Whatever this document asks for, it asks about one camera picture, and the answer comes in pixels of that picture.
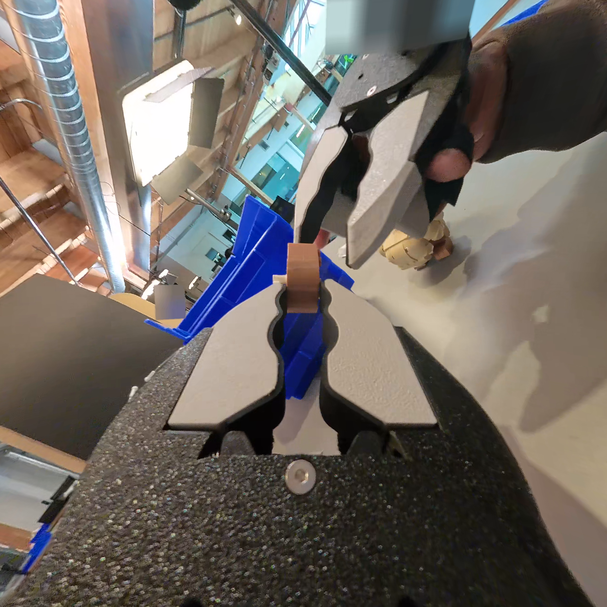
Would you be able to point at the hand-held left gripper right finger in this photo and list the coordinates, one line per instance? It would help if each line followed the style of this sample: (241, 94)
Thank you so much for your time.
(375, 370)

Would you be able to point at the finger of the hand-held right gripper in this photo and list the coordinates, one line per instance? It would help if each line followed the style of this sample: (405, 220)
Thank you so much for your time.
(318, 180)
(389, 180)

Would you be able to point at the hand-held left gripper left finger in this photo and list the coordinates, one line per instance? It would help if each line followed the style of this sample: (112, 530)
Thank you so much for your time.
(228, 375)

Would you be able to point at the tan brown brick toy figure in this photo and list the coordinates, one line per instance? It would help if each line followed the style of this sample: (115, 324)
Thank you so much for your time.
(417, 247)

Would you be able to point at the brown round brick piece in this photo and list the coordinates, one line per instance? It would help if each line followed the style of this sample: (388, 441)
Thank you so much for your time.
(303, 280)

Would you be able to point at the person's right forearm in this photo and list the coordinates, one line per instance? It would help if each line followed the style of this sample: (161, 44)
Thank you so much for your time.
(560, 76)

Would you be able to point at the grey desk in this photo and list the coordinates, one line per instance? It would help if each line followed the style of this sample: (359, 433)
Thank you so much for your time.
(531, 313)

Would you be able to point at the person's right hand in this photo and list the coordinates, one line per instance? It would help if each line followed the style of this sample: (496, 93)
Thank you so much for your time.
(488, 104)

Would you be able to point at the black board with wooden edge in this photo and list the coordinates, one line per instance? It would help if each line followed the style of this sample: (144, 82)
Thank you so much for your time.
(66, 379)

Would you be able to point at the studio light panel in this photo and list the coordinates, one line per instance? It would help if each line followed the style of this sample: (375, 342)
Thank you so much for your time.
(166, 123)

